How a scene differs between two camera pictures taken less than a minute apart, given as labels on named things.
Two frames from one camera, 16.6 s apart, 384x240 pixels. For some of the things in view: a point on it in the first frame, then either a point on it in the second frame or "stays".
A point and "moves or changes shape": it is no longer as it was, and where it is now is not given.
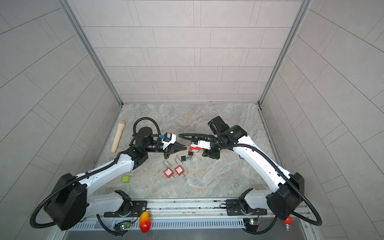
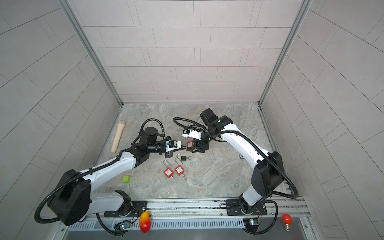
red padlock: (194, 149) moves or changes shape
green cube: (126, 179) stays
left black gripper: (173, 148) stays
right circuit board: (252, 224) stays
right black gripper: (210, 153) to (199, 144)
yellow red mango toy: (145, 222) stays
